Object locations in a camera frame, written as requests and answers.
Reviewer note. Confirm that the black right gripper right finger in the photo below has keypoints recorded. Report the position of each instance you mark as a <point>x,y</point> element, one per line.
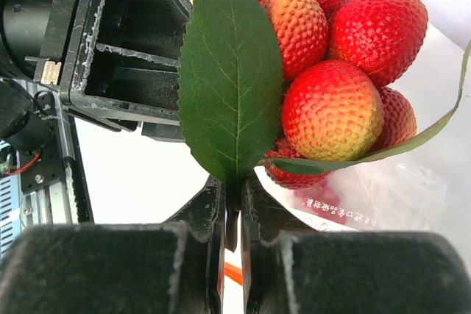
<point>289,267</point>

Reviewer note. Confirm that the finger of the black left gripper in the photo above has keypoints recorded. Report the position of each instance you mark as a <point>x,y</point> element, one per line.
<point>162,130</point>

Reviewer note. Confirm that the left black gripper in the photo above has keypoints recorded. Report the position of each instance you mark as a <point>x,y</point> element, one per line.
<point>114,62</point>

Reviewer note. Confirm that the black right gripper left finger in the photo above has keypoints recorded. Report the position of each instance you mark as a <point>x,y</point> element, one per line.
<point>172,267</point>

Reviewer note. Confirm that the red fake strawberries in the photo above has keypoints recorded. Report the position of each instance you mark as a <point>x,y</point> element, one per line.
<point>301,87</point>

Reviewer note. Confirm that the clear zip top bag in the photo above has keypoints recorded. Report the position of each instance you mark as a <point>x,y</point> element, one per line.
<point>427,188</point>

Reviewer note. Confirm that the red fake grape bunch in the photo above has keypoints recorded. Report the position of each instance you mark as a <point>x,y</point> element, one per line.
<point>321,200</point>

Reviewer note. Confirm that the aluminium front rail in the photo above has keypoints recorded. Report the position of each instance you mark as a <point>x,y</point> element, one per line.
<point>66,201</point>

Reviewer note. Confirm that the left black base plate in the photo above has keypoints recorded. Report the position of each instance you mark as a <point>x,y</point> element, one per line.
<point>41,136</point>

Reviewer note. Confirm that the light blue slotted cable duct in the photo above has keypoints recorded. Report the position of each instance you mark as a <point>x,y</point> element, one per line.
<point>10,198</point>

